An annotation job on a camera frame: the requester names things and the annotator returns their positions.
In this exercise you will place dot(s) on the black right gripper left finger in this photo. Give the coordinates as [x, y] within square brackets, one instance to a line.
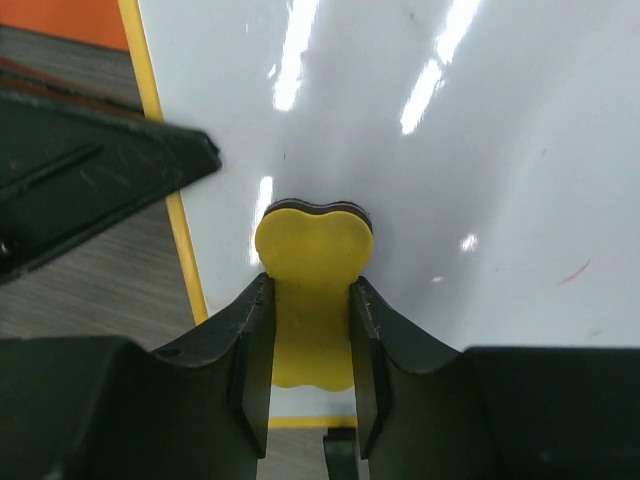
[105, 408]

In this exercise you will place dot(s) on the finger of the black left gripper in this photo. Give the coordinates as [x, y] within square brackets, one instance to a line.
[68, 173]
[19, 78]

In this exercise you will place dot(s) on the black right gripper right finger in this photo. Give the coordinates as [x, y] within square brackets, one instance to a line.
[427, 411]

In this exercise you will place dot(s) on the yellow whiteboard eraser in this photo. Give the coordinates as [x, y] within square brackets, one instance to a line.
[313, 253]

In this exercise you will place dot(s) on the yellow-framed whiteboard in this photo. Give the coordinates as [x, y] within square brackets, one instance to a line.
[493, 144]

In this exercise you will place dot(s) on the black whiteboard stand foot left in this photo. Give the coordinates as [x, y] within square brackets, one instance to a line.
[341, 454]

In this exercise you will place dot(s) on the orange folder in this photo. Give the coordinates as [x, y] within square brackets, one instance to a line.
[95, 22]

